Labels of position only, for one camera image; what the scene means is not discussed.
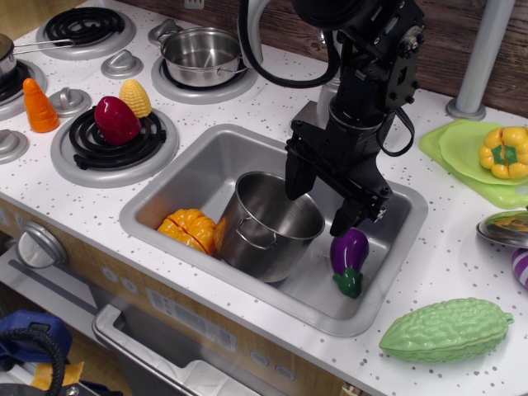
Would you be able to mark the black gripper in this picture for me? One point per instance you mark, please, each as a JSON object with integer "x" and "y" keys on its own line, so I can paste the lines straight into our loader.
{"x": 343, "y": 157}

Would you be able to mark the yellow toy corn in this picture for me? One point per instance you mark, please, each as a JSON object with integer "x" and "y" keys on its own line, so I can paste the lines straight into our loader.
{"x": 136, "y": 98}

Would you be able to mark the grey vertical pole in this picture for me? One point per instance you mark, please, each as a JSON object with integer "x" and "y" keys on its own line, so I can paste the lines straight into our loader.
{"x": 468, "y": 105}

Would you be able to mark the rear left black burner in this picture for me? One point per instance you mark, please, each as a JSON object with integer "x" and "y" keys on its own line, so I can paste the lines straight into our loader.
{"x": 85, "y": 33}

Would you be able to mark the silver stove knob centre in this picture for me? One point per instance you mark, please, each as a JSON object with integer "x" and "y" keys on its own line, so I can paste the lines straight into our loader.
{"x": 69, "y": 102}

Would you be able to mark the silver stove knob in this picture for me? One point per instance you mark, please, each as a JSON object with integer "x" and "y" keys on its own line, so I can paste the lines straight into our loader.
{"x": 122, "y": 65}
{"x": 162, "y": 31}
{"x": 14, "y": 144}
{"x": 69, "y": 102}

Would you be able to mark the grey oven door handle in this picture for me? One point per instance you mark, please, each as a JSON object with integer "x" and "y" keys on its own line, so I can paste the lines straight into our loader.
{"x": 158, "y": 360}

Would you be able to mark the orange toy carrot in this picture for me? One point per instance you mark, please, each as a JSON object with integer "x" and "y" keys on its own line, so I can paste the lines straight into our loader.
{"x": 40, "y": 113}

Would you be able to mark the green toy bitter melon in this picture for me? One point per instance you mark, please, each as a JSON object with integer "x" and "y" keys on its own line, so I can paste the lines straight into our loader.
{"x": 449, "y": 331}

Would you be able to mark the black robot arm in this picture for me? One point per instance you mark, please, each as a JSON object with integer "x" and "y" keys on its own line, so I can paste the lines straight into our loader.
{"x": 378, "y": 64}

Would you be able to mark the silver oven dial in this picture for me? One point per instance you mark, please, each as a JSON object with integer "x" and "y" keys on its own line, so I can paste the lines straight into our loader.
{"x": 37, "y": 248}

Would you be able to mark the tall steel pot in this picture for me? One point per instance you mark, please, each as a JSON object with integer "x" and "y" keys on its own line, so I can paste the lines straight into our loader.
{"x": 262, "y": 232}

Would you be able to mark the silver stove knob rear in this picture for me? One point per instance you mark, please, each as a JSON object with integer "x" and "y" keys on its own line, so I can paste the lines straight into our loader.
{"x": 122, "y": 65}

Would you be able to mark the orange toy pumpkin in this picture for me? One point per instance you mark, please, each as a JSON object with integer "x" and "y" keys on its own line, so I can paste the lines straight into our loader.
{"x": 192, "y": 228}

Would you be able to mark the light green plate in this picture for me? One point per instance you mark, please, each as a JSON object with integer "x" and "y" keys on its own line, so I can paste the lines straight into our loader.
{"x": 486, "y": 152}

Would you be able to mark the silver toy faucet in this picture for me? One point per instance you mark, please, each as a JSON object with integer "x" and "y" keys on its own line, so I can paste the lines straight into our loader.
{"x": 317, "y": 112}

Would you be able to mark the steel pot lid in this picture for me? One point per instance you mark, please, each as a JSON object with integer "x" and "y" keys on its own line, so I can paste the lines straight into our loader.
{"x": 507, "y": 228}

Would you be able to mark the stainless steel sink basin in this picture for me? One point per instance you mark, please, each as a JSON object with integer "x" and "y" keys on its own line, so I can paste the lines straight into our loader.
{"x": 204, "y": 176}

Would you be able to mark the red toy pepper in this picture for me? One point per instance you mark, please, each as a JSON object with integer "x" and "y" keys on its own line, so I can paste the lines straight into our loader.
{"x": 117, "y": 123}

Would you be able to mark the silver stove knob left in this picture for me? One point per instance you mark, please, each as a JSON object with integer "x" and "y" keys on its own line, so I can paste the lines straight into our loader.
{"x": 14, "y": 144}

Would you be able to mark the green cutting board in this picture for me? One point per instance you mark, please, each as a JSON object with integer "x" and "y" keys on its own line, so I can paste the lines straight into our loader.
{"x": 507, "y": 194}

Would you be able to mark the silver stove knob top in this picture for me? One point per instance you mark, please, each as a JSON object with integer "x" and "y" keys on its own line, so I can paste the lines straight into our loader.
{"x": 162, "y": 31}

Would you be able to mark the steel saucepan with wire handle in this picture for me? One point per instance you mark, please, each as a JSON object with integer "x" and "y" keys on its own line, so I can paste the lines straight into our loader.
{"x": 9, "y": 51}

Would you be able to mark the yellow toy bell pepper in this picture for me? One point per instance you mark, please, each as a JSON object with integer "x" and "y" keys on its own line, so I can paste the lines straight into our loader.
{"x": 504, "y": 152}

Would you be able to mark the left edge burner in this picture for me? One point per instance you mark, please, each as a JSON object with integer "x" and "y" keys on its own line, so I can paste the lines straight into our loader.
{"x": 12, "y": 96}

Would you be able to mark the black burner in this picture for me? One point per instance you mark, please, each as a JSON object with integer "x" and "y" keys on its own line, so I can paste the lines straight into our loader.
{"x": 81, "y": 155}
{"x": 85, "y": 33}

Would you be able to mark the blue object lower left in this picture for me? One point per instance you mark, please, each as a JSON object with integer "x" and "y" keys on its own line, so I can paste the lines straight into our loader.
{"x": 32, "y": 337}

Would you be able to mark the purple toy eggplant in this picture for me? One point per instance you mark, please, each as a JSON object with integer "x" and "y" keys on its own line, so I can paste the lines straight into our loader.
{"x": 347, "y": 256}

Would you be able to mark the front right black burner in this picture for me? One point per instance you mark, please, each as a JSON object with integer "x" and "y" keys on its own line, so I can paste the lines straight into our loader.
{"x": 81, "y": 155}

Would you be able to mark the purple striped toy vegetable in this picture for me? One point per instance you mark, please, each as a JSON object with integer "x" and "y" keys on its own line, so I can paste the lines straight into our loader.
{"x": 519, "y": 265}

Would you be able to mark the shallow steel pot on burner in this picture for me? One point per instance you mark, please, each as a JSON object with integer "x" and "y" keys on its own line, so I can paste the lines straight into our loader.
{"x": 202, "y": 57}

